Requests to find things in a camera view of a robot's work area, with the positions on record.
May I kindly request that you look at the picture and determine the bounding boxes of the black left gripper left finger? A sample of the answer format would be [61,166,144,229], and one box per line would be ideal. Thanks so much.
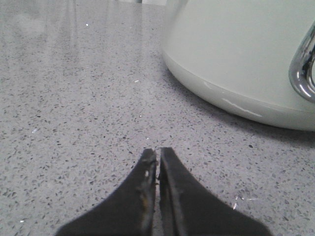
[56,149,156,236]

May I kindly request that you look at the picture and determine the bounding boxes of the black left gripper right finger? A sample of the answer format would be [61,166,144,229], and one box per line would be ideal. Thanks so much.
[159,147,271,236]

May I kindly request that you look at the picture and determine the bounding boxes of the pale green electric cooking pot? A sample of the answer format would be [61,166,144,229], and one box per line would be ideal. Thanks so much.
[162,0,315,131]

